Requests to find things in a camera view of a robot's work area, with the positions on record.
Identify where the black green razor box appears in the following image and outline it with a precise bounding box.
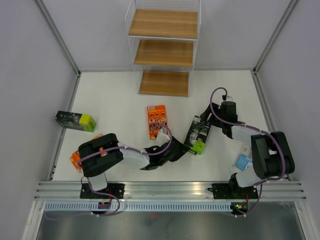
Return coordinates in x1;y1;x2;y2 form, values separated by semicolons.
54;110;96;133
184;115;211;155

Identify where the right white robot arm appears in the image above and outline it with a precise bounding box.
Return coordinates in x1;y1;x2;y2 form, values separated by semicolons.
200;101;296;198

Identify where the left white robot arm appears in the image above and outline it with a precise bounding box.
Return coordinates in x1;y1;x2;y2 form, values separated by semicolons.
78;133;190;198

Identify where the bottom wooden shelf board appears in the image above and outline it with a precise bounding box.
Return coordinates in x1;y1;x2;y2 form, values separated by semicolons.
139;70;189;97

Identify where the wooden shelf board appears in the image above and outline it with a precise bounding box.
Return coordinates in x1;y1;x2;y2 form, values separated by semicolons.
139;70;189;97
134;39;194;68
128;9;198;39

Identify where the middle wooden shelf board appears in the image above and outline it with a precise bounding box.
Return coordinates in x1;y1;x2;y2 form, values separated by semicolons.
134;39;194;68

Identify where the top wooden shelf board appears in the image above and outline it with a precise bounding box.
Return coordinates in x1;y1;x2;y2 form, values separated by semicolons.
128;9;198;39

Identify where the orange razor box centre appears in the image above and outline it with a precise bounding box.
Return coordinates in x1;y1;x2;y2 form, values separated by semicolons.
147;105;168;140

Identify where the orange razor box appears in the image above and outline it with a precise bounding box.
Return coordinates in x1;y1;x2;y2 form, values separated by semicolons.
70;133;107;173
147;105;168;140

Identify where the blue clear razor blister pack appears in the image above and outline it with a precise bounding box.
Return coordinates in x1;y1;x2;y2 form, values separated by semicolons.
233;143;253;171

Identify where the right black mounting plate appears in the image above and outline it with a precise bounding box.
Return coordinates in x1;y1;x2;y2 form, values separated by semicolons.
207;183;259;200

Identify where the black mounting plate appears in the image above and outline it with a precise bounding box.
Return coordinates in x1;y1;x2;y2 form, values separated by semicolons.
80;183;125;200
207;183;259;200

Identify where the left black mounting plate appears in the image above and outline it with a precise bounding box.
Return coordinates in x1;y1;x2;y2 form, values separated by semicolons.
80;183;125;200

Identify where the orange razor box left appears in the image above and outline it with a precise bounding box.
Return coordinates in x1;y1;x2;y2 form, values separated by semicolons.
70;133;107;173

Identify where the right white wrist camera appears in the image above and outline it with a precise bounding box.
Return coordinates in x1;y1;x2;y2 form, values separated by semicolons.
221;94;234;102

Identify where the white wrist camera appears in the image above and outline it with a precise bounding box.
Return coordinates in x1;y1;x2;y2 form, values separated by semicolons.
156;126;171;145
221;94;234;102

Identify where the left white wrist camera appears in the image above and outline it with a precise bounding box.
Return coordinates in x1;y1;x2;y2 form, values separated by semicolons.
156;126;171;145

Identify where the right aluminium corner post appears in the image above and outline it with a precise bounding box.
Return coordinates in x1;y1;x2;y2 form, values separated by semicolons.
252;0;300;75

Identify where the aluminium corner post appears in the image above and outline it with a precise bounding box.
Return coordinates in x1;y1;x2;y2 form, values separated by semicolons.
252;0;300;75
33;0;82;76

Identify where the white wire shelf rack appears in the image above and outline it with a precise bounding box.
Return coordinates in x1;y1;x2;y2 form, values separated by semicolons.
124;0;202;97

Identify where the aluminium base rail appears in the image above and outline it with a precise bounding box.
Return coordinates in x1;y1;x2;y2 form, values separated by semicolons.
33;179;307;202

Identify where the slotted cable duct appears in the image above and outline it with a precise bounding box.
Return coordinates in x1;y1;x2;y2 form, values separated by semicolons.
44;201;232;213

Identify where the left aluminium corner post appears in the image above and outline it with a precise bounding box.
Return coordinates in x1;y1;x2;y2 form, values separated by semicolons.
33;0;82;76

